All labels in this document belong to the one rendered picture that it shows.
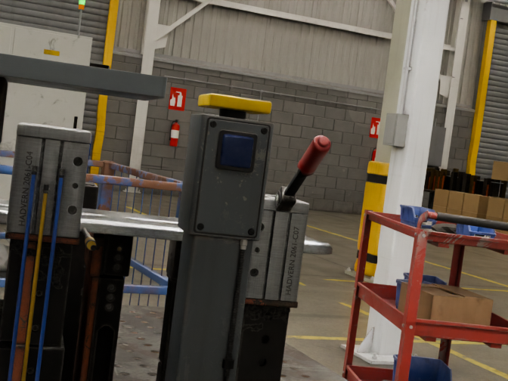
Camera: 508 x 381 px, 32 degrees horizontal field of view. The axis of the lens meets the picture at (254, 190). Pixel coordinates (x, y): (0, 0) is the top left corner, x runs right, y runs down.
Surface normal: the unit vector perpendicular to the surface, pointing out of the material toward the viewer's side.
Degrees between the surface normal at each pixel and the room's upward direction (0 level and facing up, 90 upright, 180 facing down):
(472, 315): 90
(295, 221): 90
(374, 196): 90
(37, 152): 90
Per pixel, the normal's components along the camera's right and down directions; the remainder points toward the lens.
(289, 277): 0.25, 0.08
